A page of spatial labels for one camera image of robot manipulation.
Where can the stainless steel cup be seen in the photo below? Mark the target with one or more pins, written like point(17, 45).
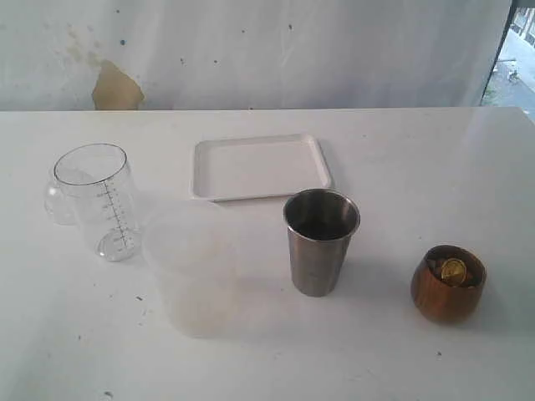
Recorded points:
point(320, 225)

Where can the clear plastic shaker cup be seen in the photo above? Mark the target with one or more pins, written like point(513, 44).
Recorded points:
point(95, 181)

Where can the brown chocolate pieces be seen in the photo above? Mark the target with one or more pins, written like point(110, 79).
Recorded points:
point(434, 262)

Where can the gold coin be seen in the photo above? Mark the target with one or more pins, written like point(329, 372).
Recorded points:
point(453, 272)

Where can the brown wooden bowl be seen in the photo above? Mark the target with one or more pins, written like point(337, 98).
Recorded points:
point(439, 302)

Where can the clear dome shaker lid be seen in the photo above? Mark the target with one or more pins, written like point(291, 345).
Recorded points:
point(56, 202)

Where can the white rectangular tray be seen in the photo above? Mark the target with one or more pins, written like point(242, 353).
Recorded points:
point(257, 167)

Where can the translucent plastic container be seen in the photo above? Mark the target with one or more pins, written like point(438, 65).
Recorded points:
point(191, 247)

